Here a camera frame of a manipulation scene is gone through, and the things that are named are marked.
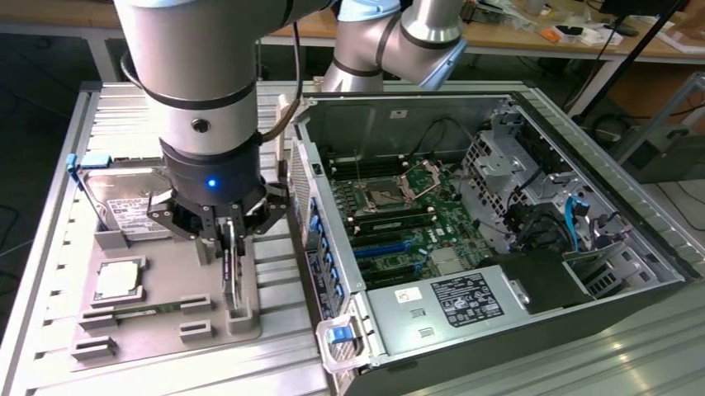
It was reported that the Nvidia graphics card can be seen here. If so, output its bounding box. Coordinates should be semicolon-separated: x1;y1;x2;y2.
218;218;255;322

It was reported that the grey power supply unit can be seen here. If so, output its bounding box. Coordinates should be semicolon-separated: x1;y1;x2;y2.
362;265;534;359

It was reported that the silver CPU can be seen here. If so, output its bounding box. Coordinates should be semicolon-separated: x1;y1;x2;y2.
91;261;143;299

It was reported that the black looped wire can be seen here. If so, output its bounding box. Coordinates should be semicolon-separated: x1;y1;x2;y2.
413;116;475;160

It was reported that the cluttered wooden desk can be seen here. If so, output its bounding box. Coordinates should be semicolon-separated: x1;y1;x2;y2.
462;0;705;117

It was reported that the grey parts rack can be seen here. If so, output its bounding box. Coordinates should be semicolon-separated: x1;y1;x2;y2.
64;228;264;373

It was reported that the black labelled RAM stick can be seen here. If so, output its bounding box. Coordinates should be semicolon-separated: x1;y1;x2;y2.
351;212;438;237

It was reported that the black power wire bundle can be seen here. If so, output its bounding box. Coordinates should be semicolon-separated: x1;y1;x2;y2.
502;200;573;253

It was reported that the metal socket cover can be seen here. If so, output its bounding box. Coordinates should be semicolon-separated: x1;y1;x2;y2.
397;158;449;200

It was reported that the green RAM stick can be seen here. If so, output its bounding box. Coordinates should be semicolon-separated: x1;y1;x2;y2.
111;303;184;319

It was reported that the thick black camera cable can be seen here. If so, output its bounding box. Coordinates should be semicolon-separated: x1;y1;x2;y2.
255;18;306;145

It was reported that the black stand pole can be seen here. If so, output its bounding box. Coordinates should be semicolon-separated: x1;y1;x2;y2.
621;0;689;66

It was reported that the blue expansion slot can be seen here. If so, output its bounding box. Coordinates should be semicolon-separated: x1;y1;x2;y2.
351;240;413;260

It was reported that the black RAM slot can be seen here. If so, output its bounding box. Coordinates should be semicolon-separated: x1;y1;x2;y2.
331;167;413;180
328;158;407;170

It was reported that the silver disk bay cage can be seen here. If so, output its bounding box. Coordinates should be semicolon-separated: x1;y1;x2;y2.
461;129;545;233

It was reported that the black monitor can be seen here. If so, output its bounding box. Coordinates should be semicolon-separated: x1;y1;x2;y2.
597;0;689;17

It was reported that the open black PC case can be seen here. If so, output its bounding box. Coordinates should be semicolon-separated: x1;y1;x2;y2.
274;88;696;396

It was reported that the long black expansion slot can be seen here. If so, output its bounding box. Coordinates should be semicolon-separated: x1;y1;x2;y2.
356;262;419;276
362;271;425;289

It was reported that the hard disk with blue carrier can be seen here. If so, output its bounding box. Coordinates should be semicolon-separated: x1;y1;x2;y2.
64;153;179;243

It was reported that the white flat box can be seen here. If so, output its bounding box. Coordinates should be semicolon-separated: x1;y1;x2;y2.
654;22;705;54

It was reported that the grey floor cabinet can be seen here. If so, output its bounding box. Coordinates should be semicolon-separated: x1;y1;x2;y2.
621;122;705;186

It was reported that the green motherboard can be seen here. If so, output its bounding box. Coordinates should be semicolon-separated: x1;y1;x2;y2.
327;154;497;290

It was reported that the white packaging with black part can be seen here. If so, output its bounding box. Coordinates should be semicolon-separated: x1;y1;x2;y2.
542;22;626;47

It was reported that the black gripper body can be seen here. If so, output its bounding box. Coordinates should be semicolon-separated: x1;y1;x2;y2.
159;137;267;219

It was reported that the blue disk wire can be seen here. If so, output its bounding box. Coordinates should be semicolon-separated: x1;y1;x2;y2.
563;196;591;253

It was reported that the CPU socket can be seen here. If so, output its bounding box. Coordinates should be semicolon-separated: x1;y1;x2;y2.
359;178;413;212

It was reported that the silver chipset heat sink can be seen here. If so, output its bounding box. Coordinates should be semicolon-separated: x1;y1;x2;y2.
427;248;465;276

